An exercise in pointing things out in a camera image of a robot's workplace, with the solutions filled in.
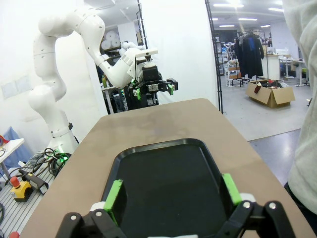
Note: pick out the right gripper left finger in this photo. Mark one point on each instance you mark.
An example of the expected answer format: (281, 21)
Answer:
(112, 198)

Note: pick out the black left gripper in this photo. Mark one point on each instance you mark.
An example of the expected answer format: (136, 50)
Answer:
(150, 75)

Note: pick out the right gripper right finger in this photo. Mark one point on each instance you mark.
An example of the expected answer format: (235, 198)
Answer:
(231, 191)

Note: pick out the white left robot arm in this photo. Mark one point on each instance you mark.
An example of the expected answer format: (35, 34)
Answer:
(47, 62)

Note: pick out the black control cabinet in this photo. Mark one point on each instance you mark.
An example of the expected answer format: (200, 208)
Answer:
(119, 99)

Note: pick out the black serving tray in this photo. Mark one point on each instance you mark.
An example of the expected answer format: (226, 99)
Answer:
(168, 183)

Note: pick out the shelf with white rolls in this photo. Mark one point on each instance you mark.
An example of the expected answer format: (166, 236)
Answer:
(111, 39)

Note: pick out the black handheld controller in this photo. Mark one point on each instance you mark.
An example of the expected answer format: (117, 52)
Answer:
(34, 181)

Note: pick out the person in grey sweatshirt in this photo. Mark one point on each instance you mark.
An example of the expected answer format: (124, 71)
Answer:
(307, 148)

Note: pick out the yellow emergency stop box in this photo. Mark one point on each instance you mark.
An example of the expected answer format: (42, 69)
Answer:
(21, 191)

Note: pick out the rack of dark coats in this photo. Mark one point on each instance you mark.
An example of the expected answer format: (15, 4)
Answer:
(250, 57)

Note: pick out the open cardboard box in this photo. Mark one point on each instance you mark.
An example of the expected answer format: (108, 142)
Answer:
(272, 95)

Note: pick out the ceiling light strip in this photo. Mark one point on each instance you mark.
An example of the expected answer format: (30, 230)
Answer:
(276, 9)
(227, 5)
(247, 19)

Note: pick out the small white table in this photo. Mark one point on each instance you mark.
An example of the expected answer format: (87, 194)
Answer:
(11, 146)

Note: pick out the blue cloth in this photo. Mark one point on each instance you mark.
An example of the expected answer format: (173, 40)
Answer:
(15, 135)

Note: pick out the white office desk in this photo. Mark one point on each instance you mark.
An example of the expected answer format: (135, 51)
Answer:
(272, 64)

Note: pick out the red tape roll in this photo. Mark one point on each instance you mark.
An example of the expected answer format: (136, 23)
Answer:
(3, 140)

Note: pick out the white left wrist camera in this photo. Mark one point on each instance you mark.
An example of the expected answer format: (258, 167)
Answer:
(147, 53)

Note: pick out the black backdrop frame pole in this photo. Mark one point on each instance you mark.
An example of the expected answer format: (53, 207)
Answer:
(142, 24)
(215, 62)

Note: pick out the grey slotted base plate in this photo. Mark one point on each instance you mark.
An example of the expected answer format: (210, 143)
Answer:
(15, 213)

